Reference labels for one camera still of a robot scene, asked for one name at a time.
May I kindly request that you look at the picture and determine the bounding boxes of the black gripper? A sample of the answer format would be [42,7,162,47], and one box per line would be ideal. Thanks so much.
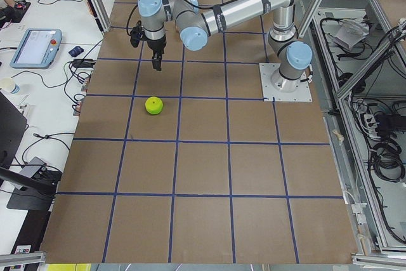
[147,36,167,71]

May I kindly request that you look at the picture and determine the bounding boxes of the green apple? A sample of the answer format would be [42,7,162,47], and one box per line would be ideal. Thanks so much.
[145,96,164,115]

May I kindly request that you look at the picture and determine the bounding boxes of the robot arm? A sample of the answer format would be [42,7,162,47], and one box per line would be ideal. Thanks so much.
[128,0,313,93]

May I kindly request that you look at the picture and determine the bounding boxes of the left teach pendant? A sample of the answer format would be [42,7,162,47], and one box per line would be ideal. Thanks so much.
[10,29,63,69]

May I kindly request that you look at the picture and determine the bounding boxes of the paper cup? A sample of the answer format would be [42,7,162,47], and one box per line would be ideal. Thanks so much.
[0,77,20,94]

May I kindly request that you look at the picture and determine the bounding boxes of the black monitor stand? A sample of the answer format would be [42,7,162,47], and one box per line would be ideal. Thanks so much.
[1,95,62,211]

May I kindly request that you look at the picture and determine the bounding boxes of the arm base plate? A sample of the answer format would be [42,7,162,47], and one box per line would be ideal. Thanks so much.
[259,63,313,103]

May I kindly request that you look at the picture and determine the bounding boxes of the coiled black cables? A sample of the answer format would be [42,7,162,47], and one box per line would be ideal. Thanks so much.
[367,142,405,183]

